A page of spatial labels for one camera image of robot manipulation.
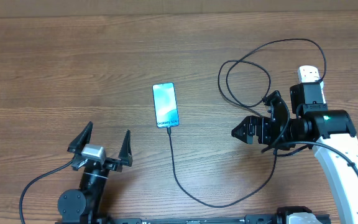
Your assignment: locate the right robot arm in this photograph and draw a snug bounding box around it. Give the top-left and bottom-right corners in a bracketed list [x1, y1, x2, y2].
[231, 82, 358, 223]

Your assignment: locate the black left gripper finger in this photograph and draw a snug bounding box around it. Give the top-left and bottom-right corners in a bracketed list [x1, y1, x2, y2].
[67, 121, 93, 154]
[118, 130, 133, 167]

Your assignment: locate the blue-screen Galaxy smartphone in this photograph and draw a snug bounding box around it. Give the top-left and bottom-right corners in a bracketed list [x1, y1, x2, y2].
[152, 82, 180, 128]

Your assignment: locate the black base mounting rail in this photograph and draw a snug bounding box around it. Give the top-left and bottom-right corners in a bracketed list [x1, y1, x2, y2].
[91, 214, 283, 224]

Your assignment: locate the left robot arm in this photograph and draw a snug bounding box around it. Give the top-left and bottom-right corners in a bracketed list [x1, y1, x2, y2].
[57, 122, 133, 224]

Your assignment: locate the white power strip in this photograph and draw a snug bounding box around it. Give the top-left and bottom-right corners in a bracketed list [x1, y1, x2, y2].
[292, 65, 326, 105]

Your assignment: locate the black USB charging cable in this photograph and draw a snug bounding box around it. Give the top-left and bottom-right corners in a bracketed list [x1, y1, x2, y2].
[166, 38, 328, 208]

